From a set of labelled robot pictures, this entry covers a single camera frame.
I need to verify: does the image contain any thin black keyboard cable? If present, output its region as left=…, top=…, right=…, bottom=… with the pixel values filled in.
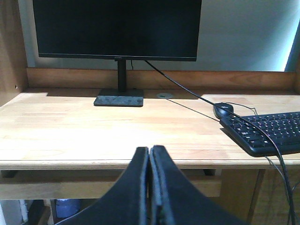
left=166, top=98, right=293, bottom=225

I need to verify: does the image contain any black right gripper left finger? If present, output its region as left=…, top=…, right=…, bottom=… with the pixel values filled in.
left=58, top=147, right=149, bottom=225

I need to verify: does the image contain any blue bottle under desk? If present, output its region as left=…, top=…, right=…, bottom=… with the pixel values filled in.
left=56, top=199, right=81, bottom=218

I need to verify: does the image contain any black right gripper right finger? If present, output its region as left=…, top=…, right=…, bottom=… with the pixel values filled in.
left=150, top=145, right=245, bottom=225

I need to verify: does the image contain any black computer mouse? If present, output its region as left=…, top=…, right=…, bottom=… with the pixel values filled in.
left=213, top=103, right=234, bottom=119

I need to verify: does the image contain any black monitor cable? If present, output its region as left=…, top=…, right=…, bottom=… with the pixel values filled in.
left=144, top=60, right=296, bottom=225

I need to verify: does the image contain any black keyboard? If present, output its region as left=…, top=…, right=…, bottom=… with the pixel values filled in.
left=220, top=112, right=300, bottom=157

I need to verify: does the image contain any wooden desk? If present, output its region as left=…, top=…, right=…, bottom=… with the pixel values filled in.
left=0, top=0, right=288, bottom=225

